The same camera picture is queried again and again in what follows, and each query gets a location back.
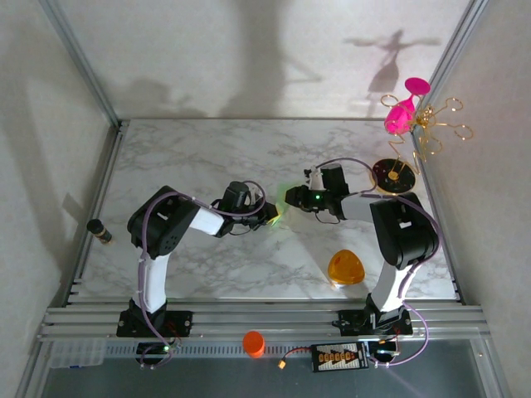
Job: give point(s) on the clear plastic organizer box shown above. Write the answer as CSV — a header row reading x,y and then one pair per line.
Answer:
x,y
76,352

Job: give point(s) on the pink wine glass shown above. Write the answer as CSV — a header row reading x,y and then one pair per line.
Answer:
x,y
398,118

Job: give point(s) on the orange translucent cup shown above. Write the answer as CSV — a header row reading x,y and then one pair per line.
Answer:
x,y
346,267

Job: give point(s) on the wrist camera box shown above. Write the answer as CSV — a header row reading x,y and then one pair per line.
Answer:
x,y
254,195
316,179

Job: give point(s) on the black charger board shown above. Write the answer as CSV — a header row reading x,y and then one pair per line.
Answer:
x,y
338,356

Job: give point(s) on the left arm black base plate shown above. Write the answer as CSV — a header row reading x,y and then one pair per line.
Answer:
x,y
182,321

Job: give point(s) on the black controller box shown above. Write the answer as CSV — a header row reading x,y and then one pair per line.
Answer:
x,y
383,352
151,350

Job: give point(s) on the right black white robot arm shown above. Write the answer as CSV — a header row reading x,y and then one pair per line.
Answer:
x,y
402,236

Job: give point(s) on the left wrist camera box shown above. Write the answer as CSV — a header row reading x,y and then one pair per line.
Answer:
x,y
254,195

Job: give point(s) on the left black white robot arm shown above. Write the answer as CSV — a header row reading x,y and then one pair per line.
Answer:
x,y
162,228

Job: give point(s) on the orange plastic cylinder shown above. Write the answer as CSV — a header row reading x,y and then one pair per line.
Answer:
x,y
254,344

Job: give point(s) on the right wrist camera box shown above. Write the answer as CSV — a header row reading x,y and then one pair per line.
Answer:
x,y
316,179

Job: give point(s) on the green square paper sheet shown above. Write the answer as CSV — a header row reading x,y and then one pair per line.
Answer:
x,y
283,195

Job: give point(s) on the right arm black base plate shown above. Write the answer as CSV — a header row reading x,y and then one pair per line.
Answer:
x,y
350,325

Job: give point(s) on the aluminium mounting rail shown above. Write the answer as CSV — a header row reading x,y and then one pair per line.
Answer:
x,y
269,321

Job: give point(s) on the aluminium side rail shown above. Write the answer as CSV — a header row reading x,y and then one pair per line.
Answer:
x,y
429,178
98,199

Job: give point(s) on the aluminium frame post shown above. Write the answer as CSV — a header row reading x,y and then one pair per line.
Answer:
x,y
79,58
453,45

